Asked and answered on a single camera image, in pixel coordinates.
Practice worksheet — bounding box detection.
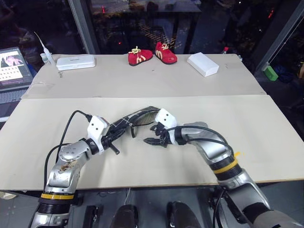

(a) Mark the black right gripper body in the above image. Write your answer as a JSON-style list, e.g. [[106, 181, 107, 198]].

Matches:
[[154, 125, 171, 147]]

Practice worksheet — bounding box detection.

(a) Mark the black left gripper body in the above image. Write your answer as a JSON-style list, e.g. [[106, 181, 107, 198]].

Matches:
[[102, 128, 124, 155]]

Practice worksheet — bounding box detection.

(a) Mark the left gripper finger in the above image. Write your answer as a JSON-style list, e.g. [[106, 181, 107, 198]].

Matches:
[[111, 122, 131, 135], [114, 129, 131, 143]]

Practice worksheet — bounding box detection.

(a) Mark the black grid pencil pouch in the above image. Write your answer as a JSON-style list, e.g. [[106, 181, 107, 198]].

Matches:
[[108, 105, 162, 140]]

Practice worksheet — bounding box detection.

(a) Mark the flat white plastic case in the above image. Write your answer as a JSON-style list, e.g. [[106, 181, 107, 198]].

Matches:
[[56, 54, 96, 71]]

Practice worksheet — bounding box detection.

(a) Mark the laptop computer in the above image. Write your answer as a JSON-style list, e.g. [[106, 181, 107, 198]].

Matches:
[[0, 47, 34, 123]]

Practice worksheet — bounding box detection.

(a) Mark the red baby shoe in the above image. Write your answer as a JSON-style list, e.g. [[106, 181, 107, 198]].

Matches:
[[128, 46, 153, 67], [155, 42, 178, 65]]

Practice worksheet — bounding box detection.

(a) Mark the dark rounded shape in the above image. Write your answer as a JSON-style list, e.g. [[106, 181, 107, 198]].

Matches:
[[111, 204, 140, 228], [166, 201, 201, 228]]

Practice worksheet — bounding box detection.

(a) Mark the white cardboard box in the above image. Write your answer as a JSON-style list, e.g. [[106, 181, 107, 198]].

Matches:
[[187, 52, 220, 77]]

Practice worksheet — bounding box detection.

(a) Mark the black rectangular block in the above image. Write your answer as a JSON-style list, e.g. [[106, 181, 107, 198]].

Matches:
[[83, 205, 104, 228]]

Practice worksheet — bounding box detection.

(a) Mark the green block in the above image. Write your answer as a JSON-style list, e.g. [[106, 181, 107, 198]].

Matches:
[[261, 62, 279, 82]]

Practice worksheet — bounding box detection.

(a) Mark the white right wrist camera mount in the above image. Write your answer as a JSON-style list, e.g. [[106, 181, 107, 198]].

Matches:
[[155, 108, 178, 146]]

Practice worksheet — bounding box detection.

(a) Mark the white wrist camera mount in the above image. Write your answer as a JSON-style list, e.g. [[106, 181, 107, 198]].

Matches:
[[86, 115, 111, 155], [155, 108, 178, 146]]

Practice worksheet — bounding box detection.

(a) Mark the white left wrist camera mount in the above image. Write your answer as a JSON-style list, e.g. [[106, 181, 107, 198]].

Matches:
[[86, 115, 111, 155]]

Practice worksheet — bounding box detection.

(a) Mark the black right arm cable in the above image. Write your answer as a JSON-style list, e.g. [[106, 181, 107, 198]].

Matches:
[[165, 125, 235, 155]]

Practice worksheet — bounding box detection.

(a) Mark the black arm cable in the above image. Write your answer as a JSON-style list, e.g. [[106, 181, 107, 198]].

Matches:
[[165, 125, 235, 155], [43, 110, 94, 190]]

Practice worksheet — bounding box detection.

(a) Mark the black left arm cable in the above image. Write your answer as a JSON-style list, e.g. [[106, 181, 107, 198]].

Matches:
[[43, 110, 94, 190]]

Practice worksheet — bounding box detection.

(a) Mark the thin white cable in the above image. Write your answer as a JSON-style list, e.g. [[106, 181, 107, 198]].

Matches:
[[123, 187, 132, 205]]

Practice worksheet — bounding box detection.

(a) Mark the grey window frame post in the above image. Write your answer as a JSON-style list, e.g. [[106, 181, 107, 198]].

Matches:
[[253, 0, 304, 72], [67, 0, 101, 55]]

